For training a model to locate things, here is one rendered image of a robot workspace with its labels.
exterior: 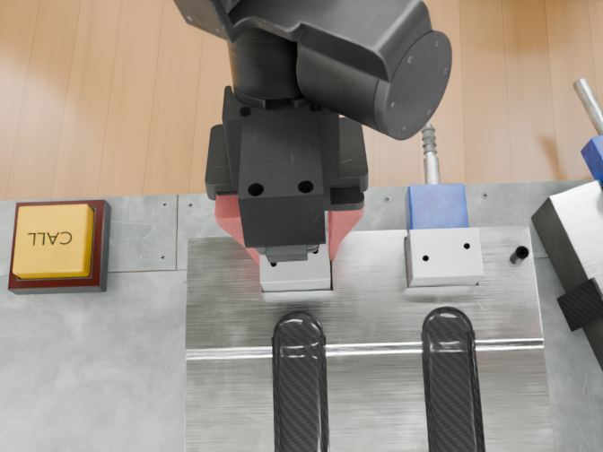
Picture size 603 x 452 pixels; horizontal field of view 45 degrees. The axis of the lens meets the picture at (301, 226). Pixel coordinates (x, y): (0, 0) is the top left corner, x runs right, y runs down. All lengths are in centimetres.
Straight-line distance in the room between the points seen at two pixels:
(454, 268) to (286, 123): 18
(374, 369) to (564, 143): 30
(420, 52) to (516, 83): 38
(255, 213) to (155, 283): 30
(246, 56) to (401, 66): 10
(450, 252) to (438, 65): 19
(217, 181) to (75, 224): 22
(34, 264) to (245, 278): 19
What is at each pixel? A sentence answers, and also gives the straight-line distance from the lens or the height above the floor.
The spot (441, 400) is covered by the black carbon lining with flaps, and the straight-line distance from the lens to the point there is 55.
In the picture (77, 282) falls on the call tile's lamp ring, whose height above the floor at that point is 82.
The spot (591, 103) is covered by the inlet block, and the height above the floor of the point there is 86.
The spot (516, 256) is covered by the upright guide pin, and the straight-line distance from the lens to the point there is 55.
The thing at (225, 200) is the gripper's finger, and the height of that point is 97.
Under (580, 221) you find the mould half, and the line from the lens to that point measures 63.
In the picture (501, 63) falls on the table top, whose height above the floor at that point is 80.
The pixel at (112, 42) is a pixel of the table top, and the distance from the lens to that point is 76.
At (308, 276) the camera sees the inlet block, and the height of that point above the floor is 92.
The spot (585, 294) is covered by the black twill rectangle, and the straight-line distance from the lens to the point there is 62.
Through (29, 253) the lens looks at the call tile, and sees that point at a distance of 65.
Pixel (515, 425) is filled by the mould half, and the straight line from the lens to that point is 55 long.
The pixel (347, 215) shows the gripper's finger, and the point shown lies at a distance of 47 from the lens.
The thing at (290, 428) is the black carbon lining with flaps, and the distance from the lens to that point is 54.
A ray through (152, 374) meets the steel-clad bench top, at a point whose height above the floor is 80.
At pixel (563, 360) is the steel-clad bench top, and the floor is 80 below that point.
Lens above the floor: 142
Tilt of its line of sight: 72 degrees down
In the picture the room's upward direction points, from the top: 4 degrees counter-clockwise
